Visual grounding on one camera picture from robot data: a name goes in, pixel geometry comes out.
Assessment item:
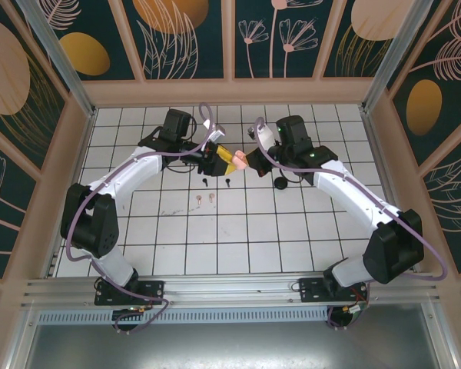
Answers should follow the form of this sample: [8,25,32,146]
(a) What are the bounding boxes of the dark panel outlined flowers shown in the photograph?
[230,0,331,81]

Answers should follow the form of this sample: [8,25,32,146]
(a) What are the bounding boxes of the dark panel orange circle leaves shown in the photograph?
[114,0,227,81]

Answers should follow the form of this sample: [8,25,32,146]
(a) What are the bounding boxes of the aluminium table edge profile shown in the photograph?
[41,107,98,278]
[359,103,422,274]

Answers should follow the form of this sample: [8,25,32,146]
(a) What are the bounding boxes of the dark panel gold oval feathers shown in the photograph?
[383,0,461,170]

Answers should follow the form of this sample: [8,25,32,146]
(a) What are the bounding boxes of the dark panel feather outlines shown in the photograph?
[418,141,461,276]

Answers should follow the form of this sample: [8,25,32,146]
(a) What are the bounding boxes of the dark panel peach circle gold lines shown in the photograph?
[0,0,71,176]

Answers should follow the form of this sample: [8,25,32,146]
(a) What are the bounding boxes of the grey metal sheet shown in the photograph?
[5,322,460,369]

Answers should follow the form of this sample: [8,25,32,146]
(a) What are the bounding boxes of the dark panel single flower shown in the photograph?
[0,115,43,281]

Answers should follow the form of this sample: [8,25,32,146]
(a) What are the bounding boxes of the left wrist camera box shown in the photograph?
[205,122,227,145]

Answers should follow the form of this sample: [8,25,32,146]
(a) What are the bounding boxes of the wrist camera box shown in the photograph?
[205,122,227,145]
[247,122,274,150]

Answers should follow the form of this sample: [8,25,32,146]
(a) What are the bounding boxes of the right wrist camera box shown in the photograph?
[247,122,274,150]

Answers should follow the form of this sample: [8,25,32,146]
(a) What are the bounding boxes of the thin black left gripper cable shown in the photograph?
[164,115,201,175]

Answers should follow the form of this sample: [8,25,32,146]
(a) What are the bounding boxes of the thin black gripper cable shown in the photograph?
[164,115,201,175]
[274,168,305,186]

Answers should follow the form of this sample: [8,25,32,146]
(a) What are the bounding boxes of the thin black right gripper cable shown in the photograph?
[274,168,305,186]

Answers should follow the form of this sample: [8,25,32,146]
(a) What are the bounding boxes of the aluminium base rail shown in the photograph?
[21,271,443,311]

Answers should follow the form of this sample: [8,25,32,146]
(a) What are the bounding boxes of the aluminium corner post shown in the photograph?
[14,0,98,118]
[362,0,436,115]

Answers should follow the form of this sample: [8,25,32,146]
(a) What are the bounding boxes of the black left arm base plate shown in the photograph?
[94,279,166,308]

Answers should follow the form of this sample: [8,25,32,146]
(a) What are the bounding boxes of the grey slotted cable duct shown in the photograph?
[36,309,331,326]

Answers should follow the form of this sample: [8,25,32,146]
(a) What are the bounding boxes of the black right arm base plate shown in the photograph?
[298,277,370,304]

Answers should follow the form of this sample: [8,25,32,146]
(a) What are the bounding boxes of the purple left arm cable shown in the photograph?
[65,101,220,334]

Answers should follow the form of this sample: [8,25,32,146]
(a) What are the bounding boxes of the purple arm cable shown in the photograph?
[254,117,448,331]
[65,101,220,334]

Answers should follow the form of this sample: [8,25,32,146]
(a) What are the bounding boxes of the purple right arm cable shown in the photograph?
[254,117,448,331]

